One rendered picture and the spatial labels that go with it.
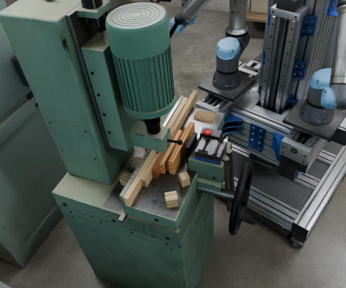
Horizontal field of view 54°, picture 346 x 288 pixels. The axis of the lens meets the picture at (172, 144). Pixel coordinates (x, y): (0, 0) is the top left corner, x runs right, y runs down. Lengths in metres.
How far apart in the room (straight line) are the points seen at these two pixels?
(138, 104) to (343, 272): 1.58
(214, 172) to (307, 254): 1.09
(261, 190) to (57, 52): 1.49
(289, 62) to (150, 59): 0.90
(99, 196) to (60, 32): 0.69
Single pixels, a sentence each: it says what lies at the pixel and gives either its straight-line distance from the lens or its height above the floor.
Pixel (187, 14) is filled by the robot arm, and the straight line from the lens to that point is 1.77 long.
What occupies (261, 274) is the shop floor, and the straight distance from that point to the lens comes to 2.12.
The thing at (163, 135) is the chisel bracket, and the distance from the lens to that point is 1.23.
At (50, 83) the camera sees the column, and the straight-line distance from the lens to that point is 1.20.
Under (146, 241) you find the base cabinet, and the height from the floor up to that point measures 0.66.
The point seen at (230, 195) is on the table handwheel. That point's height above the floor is 0.82.
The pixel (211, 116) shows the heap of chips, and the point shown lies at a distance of 1.53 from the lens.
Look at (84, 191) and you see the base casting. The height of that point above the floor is 0.80.
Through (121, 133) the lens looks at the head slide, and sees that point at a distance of 1.23.
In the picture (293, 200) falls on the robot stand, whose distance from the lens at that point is 2.16.
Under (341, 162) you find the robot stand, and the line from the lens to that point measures 2.41.
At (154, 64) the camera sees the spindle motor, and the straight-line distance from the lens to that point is 1.00.
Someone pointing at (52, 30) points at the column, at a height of 1.49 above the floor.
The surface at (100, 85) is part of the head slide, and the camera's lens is 1.13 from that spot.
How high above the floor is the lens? 1.91
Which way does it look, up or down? 45 degrees down
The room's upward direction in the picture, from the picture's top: 6 degrees counter-clockwise
